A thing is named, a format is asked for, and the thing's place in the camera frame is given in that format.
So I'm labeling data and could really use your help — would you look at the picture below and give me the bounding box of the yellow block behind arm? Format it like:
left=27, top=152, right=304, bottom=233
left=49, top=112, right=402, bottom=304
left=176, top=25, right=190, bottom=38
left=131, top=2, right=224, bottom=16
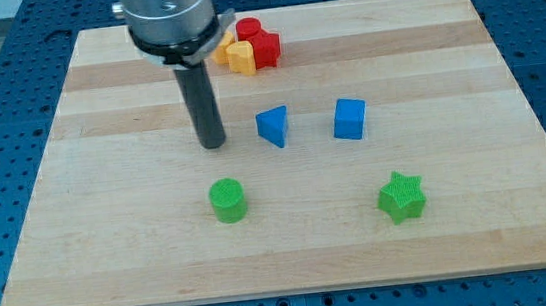
left=210, top=30, right=236, bottom=66

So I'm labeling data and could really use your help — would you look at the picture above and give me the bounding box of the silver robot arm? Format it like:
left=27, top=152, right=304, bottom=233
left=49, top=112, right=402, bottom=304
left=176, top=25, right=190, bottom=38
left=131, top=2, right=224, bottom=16
left=112, top=0, right=235, bottom=70

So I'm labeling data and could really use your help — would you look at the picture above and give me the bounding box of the red star block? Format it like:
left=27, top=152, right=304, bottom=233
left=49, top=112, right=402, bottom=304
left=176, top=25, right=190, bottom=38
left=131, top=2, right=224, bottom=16
left=247, top=29, right=281, bottom=69

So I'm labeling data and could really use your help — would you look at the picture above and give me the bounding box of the green star block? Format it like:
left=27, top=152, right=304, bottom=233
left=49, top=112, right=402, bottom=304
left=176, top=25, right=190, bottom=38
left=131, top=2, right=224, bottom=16
left=377, top=171, right=426, bottom=225

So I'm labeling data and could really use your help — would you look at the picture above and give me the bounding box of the blue triangle block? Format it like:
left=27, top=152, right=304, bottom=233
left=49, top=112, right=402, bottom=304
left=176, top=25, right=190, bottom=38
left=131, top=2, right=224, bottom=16
left=255, top=105, right=288, bottom=148

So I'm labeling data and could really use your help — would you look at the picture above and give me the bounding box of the green cylinder block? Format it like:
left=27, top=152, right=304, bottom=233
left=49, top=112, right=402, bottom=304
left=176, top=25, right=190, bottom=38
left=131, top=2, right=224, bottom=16
left=208, top=177, right=248, bottom=224

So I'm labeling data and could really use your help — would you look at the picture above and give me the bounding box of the blue cube block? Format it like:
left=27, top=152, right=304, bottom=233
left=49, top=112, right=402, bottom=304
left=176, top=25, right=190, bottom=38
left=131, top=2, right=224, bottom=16
left=333, top=98, right=366, bottom=140

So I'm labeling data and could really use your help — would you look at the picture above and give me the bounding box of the yellow heart block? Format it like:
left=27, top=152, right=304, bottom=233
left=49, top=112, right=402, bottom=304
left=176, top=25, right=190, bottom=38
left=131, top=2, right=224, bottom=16
left=226, top=41, right=256, bottom=76

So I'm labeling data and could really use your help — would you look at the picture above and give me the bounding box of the dark cylindrical pointer rod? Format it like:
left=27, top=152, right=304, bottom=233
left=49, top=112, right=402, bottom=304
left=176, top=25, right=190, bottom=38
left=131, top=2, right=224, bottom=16
left=174, top=62, right=226, bottom=149

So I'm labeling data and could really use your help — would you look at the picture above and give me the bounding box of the wooden board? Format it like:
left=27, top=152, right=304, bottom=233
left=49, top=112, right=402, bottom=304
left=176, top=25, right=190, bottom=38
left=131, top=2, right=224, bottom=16
left=0, top=0, right=546, bottom=306

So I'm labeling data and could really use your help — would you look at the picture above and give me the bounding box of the red cylinder block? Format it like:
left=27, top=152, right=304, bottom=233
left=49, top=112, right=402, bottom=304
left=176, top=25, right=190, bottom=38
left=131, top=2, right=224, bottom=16
left=235, top=17, right=262, bottom=42

